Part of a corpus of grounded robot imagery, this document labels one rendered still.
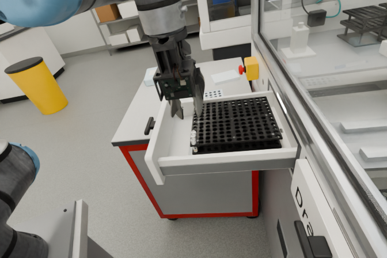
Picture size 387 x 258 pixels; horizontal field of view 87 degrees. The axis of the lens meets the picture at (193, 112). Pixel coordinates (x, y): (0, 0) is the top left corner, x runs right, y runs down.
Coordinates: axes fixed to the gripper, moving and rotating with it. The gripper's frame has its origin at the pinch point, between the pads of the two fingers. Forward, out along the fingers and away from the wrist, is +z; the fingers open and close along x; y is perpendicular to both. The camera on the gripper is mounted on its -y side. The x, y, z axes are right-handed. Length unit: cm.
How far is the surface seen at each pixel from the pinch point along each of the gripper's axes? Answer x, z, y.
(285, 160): 20.8, 10.6, 8.3
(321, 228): 21.1, 6.8, 24.5
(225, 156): 7.5, 8.1, 8.0
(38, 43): -284, 34, -281
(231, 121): 10.0, 7.3, -3.4
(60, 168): -143, 97, -66
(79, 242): -31.1, 21.3, 20.8
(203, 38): 0, 10, -85
